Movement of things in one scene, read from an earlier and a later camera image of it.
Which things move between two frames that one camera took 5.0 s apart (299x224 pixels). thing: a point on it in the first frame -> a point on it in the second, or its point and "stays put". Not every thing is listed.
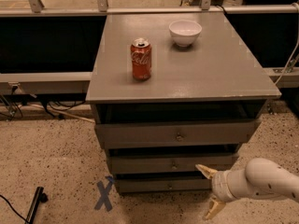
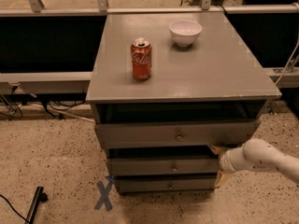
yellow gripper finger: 207,172 -> 218,149
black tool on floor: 38,197 stays put
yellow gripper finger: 214,206 -> 221,177
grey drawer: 173,163 stays put
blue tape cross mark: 104,199 stays put
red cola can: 141,55 stays put
